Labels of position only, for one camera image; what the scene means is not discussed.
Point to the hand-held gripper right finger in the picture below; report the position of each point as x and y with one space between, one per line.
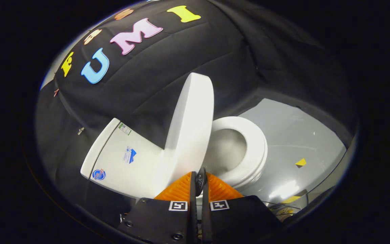
206 217

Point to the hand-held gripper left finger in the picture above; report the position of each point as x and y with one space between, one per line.
193 217

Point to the white toilet lid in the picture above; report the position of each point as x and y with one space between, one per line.
190 128

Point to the white toilet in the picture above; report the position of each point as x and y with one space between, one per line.
127 169

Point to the white toilet seat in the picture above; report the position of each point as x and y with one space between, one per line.
257 149

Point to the yellow tape piece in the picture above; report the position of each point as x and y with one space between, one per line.
301 162
291 199

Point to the black backdrop cloth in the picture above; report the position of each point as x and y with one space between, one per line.
168 78

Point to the small silver clip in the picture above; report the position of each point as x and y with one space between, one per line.
81 130

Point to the small red clip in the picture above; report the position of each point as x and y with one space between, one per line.
56 92

